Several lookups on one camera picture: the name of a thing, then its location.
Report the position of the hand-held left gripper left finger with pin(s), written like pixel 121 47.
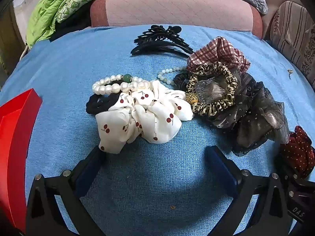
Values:
pixel 88 167

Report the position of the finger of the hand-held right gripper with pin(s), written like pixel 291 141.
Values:
pixel 287 175

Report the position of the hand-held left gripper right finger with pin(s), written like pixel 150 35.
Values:
pixel 221 167

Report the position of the red polka dot scrunchie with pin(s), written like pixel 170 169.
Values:
pixel 300 150

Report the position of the grey organza scrunchie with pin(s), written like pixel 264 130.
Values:
pixel 251 118

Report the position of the white cherry print scrunchie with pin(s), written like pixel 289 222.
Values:
pixel 147 118

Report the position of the red box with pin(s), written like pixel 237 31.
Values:
pixel 14 140

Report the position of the leopard print scrunchie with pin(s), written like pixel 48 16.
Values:
pixel 228 78

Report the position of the red plaid scrunchie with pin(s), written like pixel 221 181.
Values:
pixel 221 51

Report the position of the blue blanket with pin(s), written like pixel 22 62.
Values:
pixel 152 177

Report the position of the small black scrunchie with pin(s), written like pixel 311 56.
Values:
pixel 181 81

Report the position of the small metal key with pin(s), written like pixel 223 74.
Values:
pixel 290 73

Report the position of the black hair claw clip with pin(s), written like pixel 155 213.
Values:
pixel 160 45

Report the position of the striped patterned cushion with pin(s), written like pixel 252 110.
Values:
pixel 292 29

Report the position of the brown wooden furniture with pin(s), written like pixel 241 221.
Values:
pixel 9 41

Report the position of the green quilt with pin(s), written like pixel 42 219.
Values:
pixel 49 12

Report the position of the pink cushion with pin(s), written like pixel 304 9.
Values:
pixel 172 7

